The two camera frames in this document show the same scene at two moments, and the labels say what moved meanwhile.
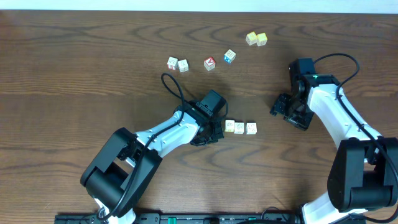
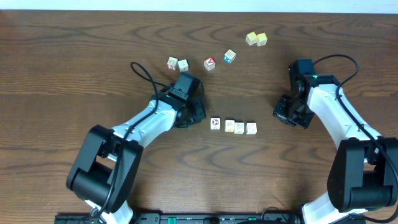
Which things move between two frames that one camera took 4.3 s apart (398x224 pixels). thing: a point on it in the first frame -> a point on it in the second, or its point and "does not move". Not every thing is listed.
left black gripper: (216, 133) -> (198, 109)
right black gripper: (279, 106) does not move
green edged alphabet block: (229, 126) does not move
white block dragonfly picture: (251, 129) does not move
